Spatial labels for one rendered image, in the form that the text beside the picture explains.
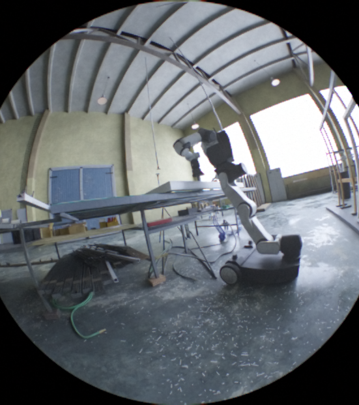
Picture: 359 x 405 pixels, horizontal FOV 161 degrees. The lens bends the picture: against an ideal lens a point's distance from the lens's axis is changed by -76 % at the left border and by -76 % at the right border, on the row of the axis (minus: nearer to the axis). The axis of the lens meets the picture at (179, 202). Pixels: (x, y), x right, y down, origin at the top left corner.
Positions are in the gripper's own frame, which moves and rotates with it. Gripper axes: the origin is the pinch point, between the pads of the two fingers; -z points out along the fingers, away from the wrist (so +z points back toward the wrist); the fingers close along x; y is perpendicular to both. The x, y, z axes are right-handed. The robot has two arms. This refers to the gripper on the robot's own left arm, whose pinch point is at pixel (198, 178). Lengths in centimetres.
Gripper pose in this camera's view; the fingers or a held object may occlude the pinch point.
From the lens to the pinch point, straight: 122.9
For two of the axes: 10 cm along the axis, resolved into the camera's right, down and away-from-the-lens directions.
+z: -1.8, -9.8, 0.5
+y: 7.5, -1.1, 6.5
